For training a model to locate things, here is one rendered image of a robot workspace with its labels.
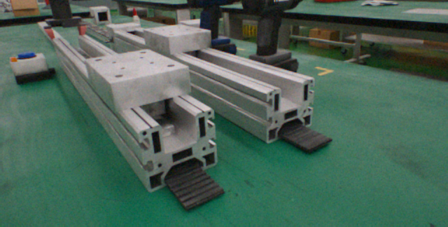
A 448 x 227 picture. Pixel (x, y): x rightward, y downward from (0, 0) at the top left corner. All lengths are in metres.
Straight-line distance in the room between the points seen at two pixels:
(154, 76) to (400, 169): 0.34
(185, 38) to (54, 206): 0.44
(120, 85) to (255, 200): 0.22
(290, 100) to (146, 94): 0.24
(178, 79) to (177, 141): 0.09
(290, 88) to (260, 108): 0.07
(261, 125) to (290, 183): 0.11
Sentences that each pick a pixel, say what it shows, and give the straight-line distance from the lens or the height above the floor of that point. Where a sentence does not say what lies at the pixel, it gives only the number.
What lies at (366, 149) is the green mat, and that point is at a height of 0.78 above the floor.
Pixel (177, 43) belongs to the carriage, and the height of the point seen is 0.89.
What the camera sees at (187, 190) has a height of 0.79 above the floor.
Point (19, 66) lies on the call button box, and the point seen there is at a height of 0.83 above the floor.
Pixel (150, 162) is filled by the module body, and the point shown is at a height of 0.82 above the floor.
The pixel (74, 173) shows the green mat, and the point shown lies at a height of 0.78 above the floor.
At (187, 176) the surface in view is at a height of 0.79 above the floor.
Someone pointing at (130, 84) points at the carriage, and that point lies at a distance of 0.41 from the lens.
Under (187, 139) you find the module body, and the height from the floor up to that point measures 0.82.
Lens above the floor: 1.02
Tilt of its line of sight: 22 degrees down
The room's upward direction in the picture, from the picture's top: 3 degrees counter-clockwise
